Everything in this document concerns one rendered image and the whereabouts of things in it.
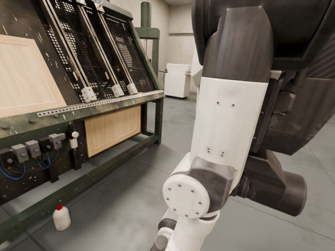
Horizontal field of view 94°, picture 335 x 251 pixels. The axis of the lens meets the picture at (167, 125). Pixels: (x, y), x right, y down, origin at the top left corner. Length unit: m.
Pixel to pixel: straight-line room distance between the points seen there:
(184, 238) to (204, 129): 0.24
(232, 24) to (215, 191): 0.22
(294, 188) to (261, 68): 0.38
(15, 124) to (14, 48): 0.57
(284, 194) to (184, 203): 0.32
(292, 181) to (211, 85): 0.39
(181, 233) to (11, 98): 1.28
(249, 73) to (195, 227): 0.27
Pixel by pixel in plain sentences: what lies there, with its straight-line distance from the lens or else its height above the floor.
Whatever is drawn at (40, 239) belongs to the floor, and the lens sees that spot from 1.69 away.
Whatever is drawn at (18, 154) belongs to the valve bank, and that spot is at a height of 0.73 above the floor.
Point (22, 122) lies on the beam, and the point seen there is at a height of 0.86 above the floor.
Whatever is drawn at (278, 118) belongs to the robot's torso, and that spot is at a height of 1.16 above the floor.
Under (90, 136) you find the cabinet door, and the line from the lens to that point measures 1.87.
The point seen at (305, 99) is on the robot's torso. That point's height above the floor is 1.21.
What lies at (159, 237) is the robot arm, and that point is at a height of 0.84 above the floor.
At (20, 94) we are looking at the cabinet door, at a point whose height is 1.00.
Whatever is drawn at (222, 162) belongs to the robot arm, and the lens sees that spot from 0.24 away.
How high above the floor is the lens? 1.25
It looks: 21 degrees down
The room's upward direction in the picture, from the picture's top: 4 degrees clockwise
